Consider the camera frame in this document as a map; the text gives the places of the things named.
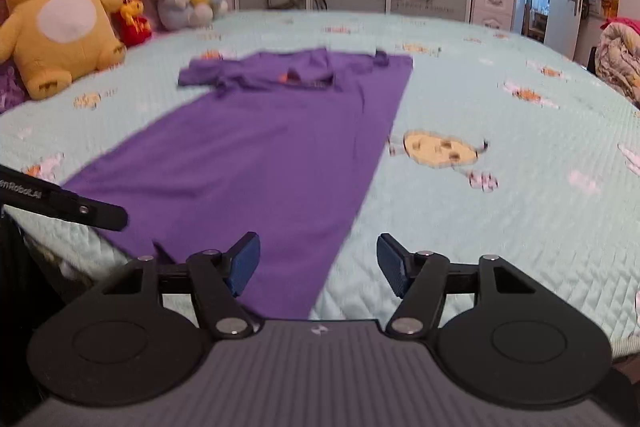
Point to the small red plush doll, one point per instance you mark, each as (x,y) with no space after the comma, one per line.
(132,17)

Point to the pink folded blanket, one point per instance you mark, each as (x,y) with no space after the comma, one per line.
(627,27)

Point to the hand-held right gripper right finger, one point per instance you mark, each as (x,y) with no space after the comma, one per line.
(392,264)

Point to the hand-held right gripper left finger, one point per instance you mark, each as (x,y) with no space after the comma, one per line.
(242,264)

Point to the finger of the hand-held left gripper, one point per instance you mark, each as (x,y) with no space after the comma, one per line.
(95,213)

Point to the purple floral pillow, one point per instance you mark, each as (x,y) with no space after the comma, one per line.
(10,87)

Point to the yellow plush toy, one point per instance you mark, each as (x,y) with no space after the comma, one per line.
(60,22)

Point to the purple t-shirt orange print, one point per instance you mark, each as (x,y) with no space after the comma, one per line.
(260,157)

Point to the white drawer cabinet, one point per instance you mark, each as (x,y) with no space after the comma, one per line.
(492,7)

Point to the bed with bee bedspread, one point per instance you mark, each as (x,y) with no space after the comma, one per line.
(500,217)

